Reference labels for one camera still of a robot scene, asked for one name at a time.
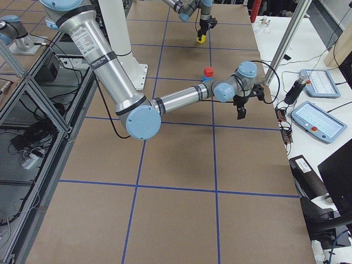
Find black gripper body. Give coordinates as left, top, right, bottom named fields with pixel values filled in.
left=200, top=16, right=217, bottom=34
left=233, top=84, right=265, bottom=109

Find yellow cube block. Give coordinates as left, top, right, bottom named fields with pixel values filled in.
left=196, top=35, right=206, bottom=43

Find red cube block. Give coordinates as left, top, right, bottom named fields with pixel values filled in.
left=203, top=67, right=214, bottom=78

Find blue cube block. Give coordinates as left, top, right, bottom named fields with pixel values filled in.
left=202, top=76, right=213, bottom=82

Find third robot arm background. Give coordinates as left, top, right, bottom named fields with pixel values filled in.
left=1, top=15, right=28, bottom=46

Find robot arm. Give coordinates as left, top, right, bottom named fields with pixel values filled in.
left=162, top=0, right=217, bottom=43
left=41, top=1, right=264, bottom=140

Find black cylinder device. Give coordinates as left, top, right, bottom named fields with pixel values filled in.
left=284, top=78, right=307, bottom=105

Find orange circuit board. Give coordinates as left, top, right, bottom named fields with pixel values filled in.
left=275, top=108, right=293, bottom=145

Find red fire extinguisher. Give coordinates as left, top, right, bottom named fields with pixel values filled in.
left=250, top=0, right=262, bottom=23

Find far teach pendant tablet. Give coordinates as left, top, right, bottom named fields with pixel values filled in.
left=300, top=69, right=341, bottom=98

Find teach pendant tablet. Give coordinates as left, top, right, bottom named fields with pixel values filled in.
left=291, top=101, right=348, bottom=144
left=300, top=69, right=341, bottom=98

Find near teach pendant tablet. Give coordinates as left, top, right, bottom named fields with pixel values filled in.
left=291, top=101, right=348, bottom=144

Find black box device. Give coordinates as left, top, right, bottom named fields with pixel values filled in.
left=289, top=155, right=328, bottom=200

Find black monitor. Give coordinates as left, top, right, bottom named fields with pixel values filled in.
left=318, top=140, right=351, bottom=215

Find blue tape grid lines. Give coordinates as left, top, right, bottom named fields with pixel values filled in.
left=0, top=2, right=299, bottom=264

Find aluminium frame post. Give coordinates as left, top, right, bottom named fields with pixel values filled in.
left=262, top=0, right=312, bottom=86

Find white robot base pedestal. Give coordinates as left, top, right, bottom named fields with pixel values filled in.
left=98, top=0, right=148, bottom=91

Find aluminium frame rack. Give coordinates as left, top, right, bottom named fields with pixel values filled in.
left=1, top=33, right=96, bottom=263

